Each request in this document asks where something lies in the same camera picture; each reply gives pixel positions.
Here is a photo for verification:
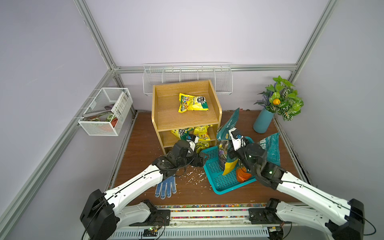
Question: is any dark green yellow fertilizer bag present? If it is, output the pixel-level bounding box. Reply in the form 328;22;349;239
217;108;240;176

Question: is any yellow green packet shelf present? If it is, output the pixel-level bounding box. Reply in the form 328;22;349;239
171;128;194;140

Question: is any teal orange soil bag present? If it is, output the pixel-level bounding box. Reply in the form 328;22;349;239
235;132;282;184

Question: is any teal plastic basket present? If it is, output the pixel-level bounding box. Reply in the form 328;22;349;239
200;144;256;195

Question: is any yellow fertilizer packet top shelf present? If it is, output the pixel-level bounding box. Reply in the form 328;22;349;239
178;93;209;113

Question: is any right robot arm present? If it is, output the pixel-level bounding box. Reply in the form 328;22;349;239
228;143;366;240

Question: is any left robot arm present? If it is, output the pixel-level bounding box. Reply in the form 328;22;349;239
80;140;209;240

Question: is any yellow packet bottom shelf right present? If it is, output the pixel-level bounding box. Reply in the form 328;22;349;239
196;141;210;154

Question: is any yellow flower packet middle shelf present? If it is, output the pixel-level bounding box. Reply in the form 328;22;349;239
194;125;212;142

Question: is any wooden three-tier shelf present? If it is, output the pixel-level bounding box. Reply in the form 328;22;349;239
152;80;222;154

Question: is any teal vase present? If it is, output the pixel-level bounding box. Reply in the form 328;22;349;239
253;108;274;134

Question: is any blue dotted work glove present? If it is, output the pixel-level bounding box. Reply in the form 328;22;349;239
155;176;177;200

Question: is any artificial green plant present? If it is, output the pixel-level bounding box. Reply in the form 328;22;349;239
255;76;304;121

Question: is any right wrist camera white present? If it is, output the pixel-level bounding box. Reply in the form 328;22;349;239
229;128;245;151

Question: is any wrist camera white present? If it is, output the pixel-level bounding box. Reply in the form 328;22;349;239
229;128;245;151
187;134;199;152

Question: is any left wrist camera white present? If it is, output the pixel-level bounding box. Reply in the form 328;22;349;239
187;134;199;152

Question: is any aluminium rail frame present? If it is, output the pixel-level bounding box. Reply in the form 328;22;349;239
80;203;346;240

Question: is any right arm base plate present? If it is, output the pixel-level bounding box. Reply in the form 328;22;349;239
249;208;283;225

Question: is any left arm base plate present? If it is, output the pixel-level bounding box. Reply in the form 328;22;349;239
130;210;171;227

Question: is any white wire rack back wall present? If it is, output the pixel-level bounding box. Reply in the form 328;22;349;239
143;62;233;95

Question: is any white wire basket left wall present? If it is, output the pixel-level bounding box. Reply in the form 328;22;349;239
78;88;133;137

